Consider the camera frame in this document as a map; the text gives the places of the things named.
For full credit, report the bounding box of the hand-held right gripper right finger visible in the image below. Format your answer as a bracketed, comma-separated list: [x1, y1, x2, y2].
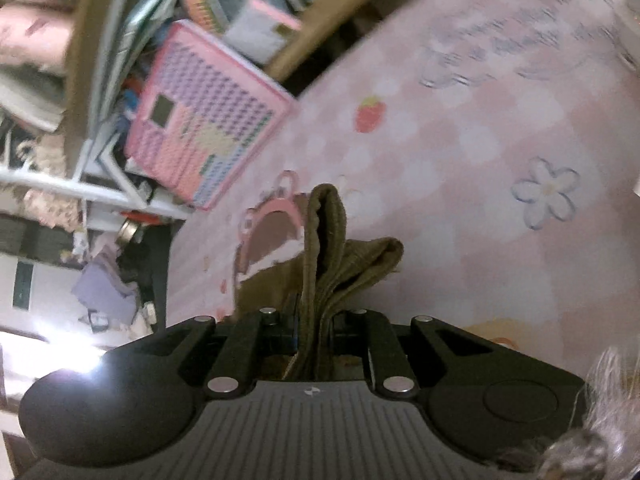
[332, 307, 507, 400]

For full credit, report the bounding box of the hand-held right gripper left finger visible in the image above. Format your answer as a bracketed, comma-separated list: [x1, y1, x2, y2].
[127, 306, 302, 401]

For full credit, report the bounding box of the olive green garment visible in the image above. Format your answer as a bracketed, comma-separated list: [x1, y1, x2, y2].
[234, 183, 405, 382]

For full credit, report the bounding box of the pink checked printed blanket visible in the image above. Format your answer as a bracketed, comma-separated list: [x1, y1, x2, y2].
[162, 0, 640, 480]

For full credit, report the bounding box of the pink toy learning tablet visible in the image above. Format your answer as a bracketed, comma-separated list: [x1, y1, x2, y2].
[124, 19, 297, 211]

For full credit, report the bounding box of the white metal rack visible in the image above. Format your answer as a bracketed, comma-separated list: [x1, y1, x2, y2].
[0, 137, 195, 222]

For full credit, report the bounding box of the grey fluffy sleeve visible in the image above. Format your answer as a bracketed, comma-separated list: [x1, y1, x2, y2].
[500, 344, 640, 480]

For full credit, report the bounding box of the pink edged white box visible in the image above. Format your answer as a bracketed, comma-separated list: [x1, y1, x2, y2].
[221, 0, 302, 67]

